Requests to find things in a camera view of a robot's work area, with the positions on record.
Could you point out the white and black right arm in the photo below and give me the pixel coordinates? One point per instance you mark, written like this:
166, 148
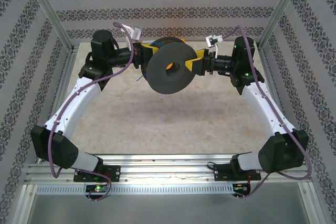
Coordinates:
265, 111

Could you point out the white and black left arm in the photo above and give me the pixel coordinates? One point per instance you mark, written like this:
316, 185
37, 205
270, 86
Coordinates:
76, 106

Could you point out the small controller board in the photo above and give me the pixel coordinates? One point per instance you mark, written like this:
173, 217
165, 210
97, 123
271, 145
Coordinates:
241, 187
97, 189

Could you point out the grey metal sheet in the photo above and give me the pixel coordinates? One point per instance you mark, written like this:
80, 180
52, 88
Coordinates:
168, 211

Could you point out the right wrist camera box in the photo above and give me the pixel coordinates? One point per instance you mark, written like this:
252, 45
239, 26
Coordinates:
213, 41

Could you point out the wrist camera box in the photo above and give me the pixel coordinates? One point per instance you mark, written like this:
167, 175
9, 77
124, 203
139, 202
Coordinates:
213, 41
134, 33

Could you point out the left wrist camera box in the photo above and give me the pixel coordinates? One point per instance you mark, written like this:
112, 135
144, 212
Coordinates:
134, 33

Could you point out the aluminium frame post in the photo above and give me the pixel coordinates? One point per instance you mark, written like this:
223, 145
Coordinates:
282, 11
313, 203
50, 11
22, 203

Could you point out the long aluminium base rail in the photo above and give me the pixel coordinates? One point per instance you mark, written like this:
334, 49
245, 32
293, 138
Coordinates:
168, 169

